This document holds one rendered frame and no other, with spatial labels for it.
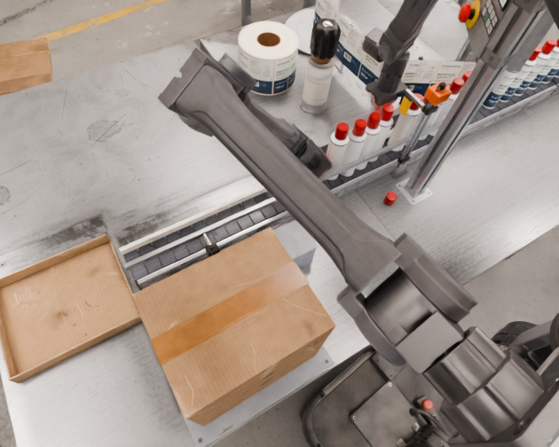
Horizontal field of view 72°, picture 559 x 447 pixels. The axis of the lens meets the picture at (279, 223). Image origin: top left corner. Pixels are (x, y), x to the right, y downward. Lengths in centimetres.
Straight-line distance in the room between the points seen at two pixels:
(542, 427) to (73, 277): 104
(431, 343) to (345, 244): 12
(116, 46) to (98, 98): 172
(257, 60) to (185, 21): 211
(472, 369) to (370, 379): 128
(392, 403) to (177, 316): 109
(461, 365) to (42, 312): 99
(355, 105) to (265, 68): 34
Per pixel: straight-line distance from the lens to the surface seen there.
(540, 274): 248
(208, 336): 72
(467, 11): 107
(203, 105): 47
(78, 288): 115
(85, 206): 127
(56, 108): 157
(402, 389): 169
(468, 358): 39
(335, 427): 161
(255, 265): 76
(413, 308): 40
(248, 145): 44
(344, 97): 145
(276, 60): 133
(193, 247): 106
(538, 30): 99
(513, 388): 39
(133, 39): 329
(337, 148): 108
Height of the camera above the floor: 182
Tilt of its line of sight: 60 degrees down
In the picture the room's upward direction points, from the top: 7 degrees clockwise
